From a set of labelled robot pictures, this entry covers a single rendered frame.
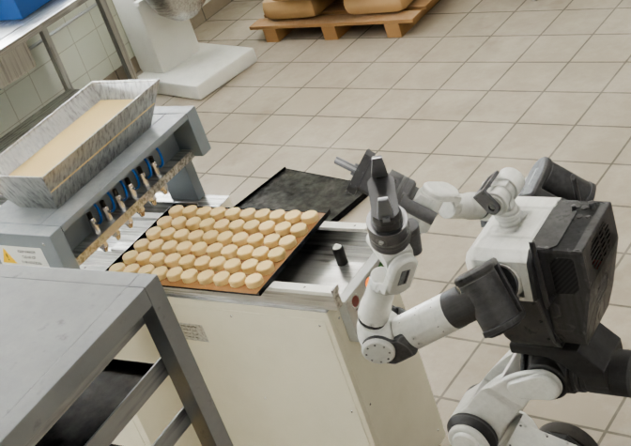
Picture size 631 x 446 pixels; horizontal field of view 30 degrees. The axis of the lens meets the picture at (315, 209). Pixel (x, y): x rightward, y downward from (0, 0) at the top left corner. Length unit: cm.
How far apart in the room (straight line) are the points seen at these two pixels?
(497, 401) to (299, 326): 58
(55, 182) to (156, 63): 395
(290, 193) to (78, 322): 405
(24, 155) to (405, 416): 137
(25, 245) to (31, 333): 185
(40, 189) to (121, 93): 54
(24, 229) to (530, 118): 289
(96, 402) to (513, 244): 128
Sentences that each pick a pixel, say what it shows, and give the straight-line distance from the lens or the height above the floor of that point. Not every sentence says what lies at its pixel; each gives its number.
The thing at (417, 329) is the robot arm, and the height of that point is 102.
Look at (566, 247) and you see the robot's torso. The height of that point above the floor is 111.
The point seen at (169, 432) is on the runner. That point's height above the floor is 160.
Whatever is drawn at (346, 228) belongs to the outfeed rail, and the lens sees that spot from 335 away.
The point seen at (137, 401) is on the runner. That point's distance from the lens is 160.
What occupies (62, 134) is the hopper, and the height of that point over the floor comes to 127.
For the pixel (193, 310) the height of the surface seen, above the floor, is 80.
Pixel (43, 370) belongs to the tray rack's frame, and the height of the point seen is 182.
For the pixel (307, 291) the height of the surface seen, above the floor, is 90.
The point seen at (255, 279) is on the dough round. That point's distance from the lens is 322.
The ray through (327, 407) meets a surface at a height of 48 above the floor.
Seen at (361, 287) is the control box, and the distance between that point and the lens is 322.
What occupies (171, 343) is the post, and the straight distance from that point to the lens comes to 160.
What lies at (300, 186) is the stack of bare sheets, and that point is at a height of 2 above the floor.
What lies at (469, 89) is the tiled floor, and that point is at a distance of 604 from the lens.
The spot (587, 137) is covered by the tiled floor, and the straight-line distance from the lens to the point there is 534.
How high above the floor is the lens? 257
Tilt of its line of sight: 28 degrees down
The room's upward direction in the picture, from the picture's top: 19 degrees counter-clockwise
